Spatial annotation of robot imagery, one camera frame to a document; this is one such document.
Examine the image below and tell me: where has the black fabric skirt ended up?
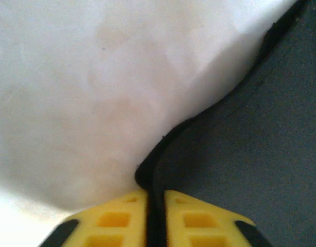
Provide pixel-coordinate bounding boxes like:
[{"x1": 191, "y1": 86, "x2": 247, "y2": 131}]
[{"x1": 134, "y1": 0, "x2": 316, "y2": 247}]

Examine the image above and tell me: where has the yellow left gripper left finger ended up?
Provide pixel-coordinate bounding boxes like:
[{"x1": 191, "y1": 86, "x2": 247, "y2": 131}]
[{"x1": 41, "y1": 190, "x2": 149, "y2": 247}]

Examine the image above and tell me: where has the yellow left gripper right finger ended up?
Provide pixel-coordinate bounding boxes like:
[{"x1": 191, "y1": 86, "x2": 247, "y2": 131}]
[{"x1": 164, "y1": 189, "x2": 274, "y2": 247}]

